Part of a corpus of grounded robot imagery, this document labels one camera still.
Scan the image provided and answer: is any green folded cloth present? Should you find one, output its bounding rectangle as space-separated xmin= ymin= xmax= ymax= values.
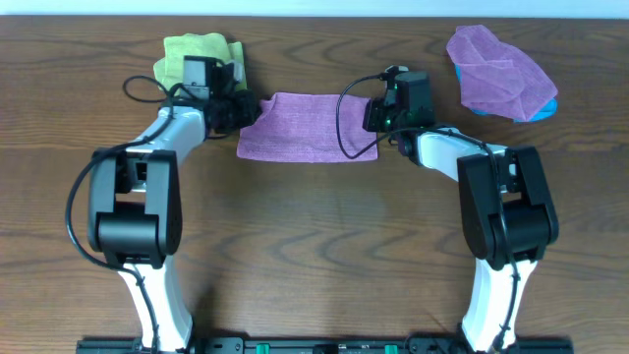
xmin=153 ymin=32 xmax=245 ymax=89

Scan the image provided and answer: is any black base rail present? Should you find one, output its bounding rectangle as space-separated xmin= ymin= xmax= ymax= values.
xmin=75 ymin=336 xmax=575 ymax=354

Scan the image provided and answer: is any purple microfiber cloth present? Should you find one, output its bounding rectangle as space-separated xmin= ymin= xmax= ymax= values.
xmin=237 ymin=92 xmax=378 ymax=163

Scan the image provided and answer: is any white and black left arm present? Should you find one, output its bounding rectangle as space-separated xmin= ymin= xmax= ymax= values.
xmin=87 ymin=79 xmax=259 ymax=353

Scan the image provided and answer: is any crumpled purple cloth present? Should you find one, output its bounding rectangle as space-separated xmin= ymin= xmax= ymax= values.
xmin=446 ymin=25 xmax=558 ymax=121

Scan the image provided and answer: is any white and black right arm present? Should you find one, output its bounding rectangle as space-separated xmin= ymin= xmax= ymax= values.
xmin=363 ymin=89 xmax=558 ymax=353

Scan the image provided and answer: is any blue cloth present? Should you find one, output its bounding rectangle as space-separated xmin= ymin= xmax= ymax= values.
xmin=454 ymin=65 xmax=558 ymax=123

